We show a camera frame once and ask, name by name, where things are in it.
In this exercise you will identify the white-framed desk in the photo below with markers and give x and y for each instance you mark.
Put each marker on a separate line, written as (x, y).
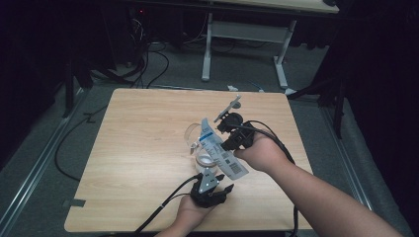
(247, 31)

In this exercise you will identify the black metal stand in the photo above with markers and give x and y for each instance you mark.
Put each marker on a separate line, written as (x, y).
(339, 112)
(69, 92)

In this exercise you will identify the white and blue milk carton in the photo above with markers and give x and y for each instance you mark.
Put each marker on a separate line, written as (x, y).
(224, 158)

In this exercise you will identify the clear glass jar with lid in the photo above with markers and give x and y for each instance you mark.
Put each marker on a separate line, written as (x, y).
(204, 163)

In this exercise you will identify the grey round table grommet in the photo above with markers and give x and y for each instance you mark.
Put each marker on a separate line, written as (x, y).
(237, 106)

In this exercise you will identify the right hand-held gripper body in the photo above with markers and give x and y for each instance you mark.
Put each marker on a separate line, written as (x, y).
(243, 136)

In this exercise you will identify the person's right hand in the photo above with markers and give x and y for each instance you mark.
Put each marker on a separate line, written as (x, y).
(267, 154)

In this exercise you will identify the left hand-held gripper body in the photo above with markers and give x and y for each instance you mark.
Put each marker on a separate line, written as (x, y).
(206, 197)

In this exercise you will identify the black tape patch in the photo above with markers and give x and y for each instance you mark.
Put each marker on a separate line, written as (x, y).
(90, 118)

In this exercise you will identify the white plug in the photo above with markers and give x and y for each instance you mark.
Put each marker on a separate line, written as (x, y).
(232, 88)

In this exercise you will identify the person's left hand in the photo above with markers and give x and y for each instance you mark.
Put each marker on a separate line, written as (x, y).
(191, 214)

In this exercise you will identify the dark computer tower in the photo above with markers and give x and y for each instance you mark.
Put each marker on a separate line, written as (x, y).
(136, 33)

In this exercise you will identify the grey tape strip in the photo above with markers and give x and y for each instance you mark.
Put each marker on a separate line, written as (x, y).
(75, 203)

